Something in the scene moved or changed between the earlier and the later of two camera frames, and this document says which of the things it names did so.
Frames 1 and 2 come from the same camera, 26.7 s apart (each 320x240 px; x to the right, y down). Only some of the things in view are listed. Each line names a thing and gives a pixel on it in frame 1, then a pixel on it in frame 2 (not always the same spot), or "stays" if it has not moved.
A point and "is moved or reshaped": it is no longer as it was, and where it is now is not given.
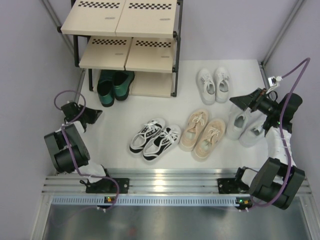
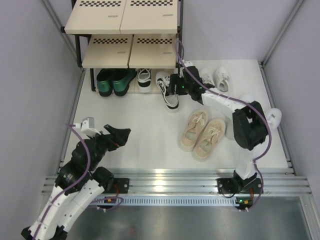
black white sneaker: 154,127 -> 144,79
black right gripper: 250,101 -> 173,81
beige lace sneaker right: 212,135 stays
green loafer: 106,87 is moved or reshaped
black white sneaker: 161,142 -> 163,80
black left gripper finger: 89,116 -> 119,136
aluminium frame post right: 289,20 stays
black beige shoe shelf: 142,36 stays
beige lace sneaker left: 197,122 stays
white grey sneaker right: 222,80 stays
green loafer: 122,80 is moved or reshaped
